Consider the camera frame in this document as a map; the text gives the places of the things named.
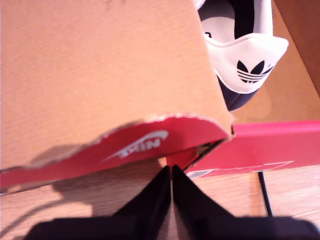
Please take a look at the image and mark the blue Adidas shoe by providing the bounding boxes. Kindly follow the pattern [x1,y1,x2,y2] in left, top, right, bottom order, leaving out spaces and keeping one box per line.
[196,0,290,113]

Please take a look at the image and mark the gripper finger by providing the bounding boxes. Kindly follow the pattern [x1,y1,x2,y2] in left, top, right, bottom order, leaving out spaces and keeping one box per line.
[172,164,240,240]
[112,165,172,240]

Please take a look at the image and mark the red Nike shoebox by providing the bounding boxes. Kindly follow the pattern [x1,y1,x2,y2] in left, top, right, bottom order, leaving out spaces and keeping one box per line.
[186,0,320,180]

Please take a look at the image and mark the black cable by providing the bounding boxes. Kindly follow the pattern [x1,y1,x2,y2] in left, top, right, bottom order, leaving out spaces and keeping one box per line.
[257,171,275,217]

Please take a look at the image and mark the red shoebox lid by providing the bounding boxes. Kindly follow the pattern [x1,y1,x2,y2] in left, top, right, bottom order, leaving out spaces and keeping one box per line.
[0,0,236,195]

